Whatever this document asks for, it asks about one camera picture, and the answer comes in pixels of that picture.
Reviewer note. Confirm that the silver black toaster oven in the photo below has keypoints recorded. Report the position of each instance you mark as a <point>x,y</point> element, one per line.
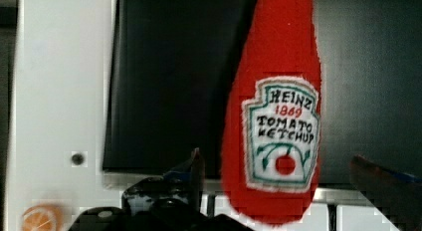
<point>173,62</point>

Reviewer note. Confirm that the orange slice toy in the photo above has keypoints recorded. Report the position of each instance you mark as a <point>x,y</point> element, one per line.
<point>42,218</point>

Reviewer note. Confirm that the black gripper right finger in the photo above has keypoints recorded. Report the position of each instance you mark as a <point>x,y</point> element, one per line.
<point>397,195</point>

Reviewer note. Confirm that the red plush ketchup bottle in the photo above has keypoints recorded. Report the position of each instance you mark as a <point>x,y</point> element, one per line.
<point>270,149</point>

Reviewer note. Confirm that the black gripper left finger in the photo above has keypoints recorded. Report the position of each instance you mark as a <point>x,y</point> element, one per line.
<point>170,202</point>

